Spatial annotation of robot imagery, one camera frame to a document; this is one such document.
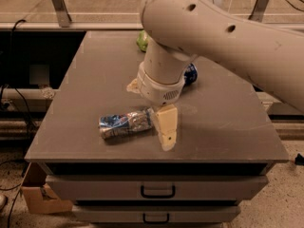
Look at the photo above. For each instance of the lower drawer black handle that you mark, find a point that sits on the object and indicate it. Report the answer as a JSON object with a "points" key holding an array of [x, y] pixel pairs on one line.
{"points": [[155, 219]]}

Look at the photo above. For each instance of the left metal railing bracket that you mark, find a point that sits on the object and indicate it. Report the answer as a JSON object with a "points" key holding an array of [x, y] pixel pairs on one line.
{"points": [[63, 17]]}

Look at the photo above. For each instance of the blue soda can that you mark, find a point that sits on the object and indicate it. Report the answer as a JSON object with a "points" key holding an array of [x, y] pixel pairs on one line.
{"points": [[190, 75]]}

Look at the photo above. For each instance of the right metal railing bracket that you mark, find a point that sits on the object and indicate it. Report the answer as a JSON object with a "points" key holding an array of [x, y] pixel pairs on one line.
{"points": [[258, 11]]}

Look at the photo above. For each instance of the upper drawer black handle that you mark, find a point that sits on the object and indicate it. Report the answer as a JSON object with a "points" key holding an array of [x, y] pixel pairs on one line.
{"points": [[168, 193]]}

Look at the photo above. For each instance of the metal railing bracket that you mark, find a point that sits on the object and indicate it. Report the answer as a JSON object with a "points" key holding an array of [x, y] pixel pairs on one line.
{"points": [[258, 11], [63, 17]]}

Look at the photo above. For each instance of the silver blue redbull can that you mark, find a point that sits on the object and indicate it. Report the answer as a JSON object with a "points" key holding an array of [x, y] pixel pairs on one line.
{"points": [[125, 124]]}

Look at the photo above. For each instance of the green snack bag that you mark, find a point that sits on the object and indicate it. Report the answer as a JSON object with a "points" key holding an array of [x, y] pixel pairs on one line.
{"points": [[142, 41]]}

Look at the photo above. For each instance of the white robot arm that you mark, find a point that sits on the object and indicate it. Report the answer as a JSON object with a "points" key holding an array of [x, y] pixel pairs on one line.
{"points": [[180, 31]]}

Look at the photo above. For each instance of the cardboard box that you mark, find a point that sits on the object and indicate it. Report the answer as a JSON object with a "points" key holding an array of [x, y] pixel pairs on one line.
{"points": [[39, 197]]}

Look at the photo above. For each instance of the grey drawer cabinet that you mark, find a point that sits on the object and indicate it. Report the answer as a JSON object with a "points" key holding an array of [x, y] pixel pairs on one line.
{"points": [[191, 167]]}

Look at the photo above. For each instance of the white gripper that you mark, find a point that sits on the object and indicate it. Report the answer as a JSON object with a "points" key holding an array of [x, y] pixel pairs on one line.
{"points": [[156, 88]]}

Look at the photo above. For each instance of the black object right floor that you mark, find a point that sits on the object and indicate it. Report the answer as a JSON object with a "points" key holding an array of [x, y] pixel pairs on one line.
{"points": [[299, 160]]}

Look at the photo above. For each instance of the drawer black handle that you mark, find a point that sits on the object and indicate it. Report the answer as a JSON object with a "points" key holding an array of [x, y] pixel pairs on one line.
{"points": [[168, 193], [155, 219]]}

